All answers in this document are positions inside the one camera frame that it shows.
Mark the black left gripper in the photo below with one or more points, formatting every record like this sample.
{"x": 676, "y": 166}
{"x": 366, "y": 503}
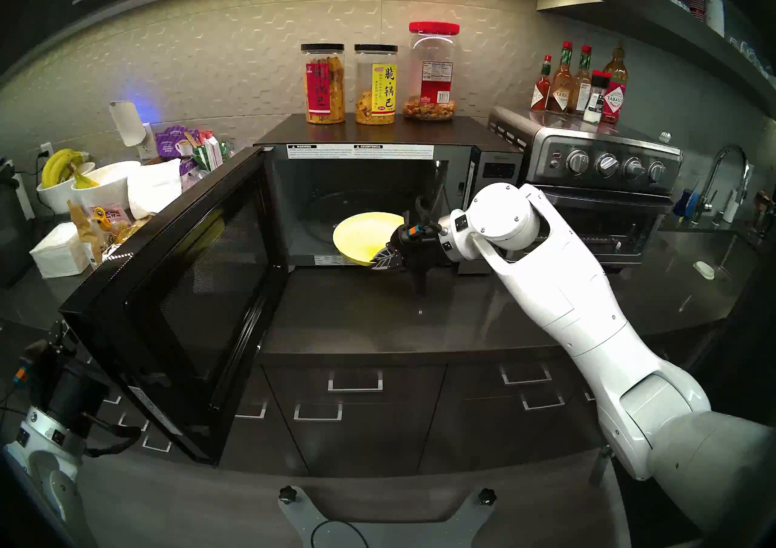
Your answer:
{"x": 73, "y": 398}

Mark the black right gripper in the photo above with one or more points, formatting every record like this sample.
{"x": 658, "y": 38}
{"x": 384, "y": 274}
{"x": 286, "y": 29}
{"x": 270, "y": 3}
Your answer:
{"x": 424, "y": 246}

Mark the yellow plate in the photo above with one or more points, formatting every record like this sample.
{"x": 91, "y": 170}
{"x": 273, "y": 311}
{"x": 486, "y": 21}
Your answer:
{"x": 361, "y": 237}

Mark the black glass microwave door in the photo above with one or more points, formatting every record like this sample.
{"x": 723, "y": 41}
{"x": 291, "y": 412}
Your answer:
{"x": 200, "y": 310}

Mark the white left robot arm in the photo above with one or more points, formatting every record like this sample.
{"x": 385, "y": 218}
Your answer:
{"x": 57, "y": 486}

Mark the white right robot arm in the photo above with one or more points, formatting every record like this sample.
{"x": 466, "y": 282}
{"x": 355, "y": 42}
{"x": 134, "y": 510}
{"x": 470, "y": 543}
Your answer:
{"x": 576, "y": 298}

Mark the glass microwave turntable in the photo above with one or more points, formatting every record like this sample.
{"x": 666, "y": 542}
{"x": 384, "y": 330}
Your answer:
{"x": 315, "y": 219}

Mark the white napkin stack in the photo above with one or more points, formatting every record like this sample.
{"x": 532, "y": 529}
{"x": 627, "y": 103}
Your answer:
{"x": 57, "y": 252}

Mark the brown kraft paper bag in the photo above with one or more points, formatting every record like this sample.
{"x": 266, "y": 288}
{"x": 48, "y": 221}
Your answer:
{"x": 85, "y": 234}

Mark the black countertop appliance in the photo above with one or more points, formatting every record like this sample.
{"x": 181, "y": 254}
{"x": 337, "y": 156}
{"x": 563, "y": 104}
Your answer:
{"x": 12, "y": 231}

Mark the pink snack packet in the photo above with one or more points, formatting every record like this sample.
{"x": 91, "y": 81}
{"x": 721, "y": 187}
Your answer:
{"x": 115, "y": 213}

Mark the small white bowl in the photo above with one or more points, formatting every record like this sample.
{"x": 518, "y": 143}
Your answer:
{"x": 53, "y": 198}

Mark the snack jar yellow label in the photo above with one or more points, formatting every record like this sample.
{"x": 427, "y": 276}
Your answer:
{"x": 376, "y": 95}

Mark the large white bowl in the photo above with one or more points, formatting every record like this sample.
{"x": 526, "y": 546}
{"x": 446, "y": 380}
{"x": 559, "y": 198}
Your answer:
{"x": 112, "y": 186}

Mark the snack jar red label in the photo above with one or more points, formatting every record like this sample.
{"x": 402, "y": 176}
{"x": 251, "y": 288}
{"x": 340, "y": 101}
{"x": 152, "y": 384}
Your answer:
{"x": 324, "y": 92}

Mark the large clear jar red lid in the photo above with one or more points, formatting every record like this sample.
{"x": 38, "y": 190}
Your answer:
{"x": 433, "y": 80}

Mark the yellow banana bunch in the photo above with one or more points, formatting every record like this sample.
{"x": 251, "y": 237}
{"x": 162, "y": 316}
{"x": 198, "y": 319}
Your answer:
{"x": 57, "y": 166}

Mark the white paper bag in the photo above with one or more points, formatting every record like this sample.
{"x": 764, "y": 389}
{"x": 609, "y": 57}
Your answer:
{"x": 154, "y": 186}

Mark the dark lower drawer cabinets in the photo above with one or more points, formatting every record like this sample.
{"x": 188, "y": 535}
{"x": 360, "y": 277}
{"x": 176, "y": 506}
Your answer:
{"x": 364, "y": 437}

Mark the green white sachet box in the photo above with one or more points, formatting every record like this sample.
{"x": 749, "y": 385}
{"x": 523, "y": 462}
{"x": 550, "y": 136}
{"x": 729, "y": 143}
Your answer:
{"x": 212, "y": 149}

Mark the small red Tabasco bottle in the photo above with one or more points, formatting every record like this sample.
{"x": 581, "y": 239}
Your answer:
{"x": 541, "y": 98}

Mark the orange-brown hot sauce bottle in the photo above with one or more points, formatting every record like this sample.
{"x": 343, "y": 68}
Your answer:
{"x": 561, "y": 95}

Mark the stainless steel toaster oven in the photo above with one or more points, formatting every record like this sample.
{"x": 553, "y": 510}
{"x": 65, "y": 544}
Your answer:
{"x": 606, "y": 158}

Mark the white plug-in device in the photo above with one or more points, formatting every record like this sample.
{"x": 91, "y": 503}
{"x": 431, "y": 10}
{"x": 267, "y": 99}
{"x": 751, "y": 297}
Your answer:
{"x": 126, "y": 122}

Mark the pale brown hot sauce bottle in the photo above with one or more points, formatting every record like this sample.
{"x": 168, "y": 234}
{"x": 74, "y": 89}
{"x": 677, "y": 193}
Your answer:
{"x": 581, "y": 92}

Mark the black cap spice shaker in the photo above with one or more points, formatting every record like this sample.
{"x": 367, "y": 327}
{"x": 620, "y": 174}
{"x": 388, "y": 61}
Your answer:
{"x": 596, "y": 101}

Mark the black star knob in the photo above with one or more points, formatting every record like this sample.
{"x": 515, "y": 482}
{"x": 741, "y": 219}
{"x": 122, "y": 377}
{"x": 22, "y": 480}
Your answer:
{"x": 287, "y": 494}
{"x": 487, "y": 497}

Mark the large red Tabasco bottle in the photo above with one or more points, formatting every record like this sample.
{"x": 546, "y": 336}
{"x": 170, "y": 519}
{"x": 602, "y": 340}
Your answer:
{"x": 615, "y": 98}

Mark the blue dish sponge holder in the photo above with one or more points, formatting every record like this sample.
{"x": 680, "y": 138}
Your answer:
{"x": 685, "y": 204}

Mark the stainless steel sink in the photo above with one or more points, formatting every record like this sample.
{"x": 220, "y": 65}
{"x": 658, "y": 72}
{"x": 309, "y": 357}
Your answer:
{"x": 697, "y": 249}

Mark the chrome kitchen faucet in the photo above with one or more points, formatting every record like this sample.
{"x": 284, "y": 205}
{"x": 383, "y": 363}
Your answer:
{"x": 718, "y": 168}

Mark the brown glass bottle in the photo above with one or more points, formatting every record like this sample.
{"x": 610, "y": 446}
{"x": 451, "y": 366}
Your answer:
{"x": 764, "y": 213}

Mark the white cup stack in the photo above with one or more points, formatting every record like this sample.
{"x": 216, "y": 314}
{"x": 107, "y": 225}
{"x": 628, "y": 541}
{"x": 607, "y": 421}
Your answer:
{"x": 715, "y": 13}

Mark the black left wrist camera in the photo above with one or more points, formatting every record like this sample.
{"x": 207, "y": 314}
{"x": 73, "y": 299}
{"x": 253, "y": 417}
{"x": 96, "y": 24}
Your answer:
{"x": 36, "y": 368}

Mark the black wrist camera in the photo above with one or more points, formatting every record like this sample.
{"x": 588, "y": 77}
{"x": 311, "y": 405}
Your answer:
{"x": 36, "y": 368}
{"x": 424, "y": 213}

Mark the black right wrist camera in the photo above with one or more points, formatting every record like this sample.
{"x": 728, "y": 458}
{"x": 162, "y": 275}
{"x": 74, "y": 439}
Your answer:
{"x": 424, "y": 213}

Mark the white wall outlet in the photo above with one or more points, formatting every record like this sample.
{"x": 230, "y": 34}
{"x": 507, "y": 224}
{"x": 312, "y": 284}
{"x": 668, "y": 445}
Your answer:
{"x": 147, "y": 149}

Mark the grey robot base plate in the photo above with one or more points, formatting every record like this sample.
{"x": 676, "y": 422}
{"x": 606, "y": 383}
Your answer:
{"x": 394, "y": 537}

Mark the dark wall shelf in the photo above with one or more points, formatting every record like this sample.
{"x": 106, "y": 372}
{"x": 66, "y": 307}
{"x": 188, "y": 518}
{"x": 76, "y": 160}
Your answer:
{"x": 655, "y": 19}

